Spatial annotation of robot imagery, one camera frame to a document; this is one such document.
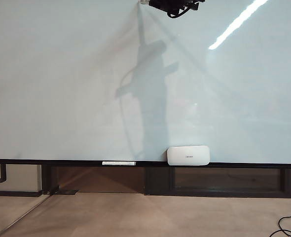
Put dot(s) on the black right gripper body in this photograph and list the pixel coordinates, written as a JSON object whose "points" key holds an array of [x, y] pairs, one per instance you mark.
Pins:
{"points": [[187, 3]]}

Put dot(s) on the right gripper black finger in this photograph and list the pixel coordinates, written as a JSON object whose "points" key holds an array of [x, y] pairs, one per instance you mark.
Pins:
{"points": [[159, 3]]}

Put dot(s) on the large white glass whiteboard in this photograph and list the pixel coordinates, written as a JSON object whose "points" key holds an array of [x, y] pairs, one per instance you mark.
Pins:
{"points": [[61, 86]]}

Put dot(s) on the white rounded whiteboard eraser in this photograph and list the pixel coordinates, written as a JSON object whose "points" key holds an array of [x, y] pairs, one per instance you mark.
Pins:
{"points": [[188, 155]]}

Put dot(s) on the black whiteboard tray ledge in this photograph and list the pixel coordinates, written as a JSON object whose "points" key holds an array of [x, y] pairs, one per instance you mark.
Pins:
{"points": [[234, 165]]}

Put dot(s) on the black flat floor plate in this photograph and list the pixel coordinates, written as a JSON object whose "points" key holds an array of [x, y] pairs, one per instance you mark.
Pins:
{"points": [[68, 191]]}

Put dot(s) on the black floor baseboard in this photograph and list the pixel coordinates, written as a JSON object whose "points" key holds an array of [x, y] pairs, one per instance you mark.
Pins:
{"points": [[12, 193]]}

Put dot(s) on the grey metal floor strip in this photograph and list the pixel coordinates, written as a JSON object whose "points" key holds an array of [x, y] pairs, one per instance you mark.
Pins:
{"points": [[24, 214]]}

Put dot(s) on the black lower support frame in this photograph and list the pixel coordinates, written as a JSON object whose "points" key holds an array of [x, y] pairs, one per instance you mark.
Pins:
{"points": [[159, 180]]}

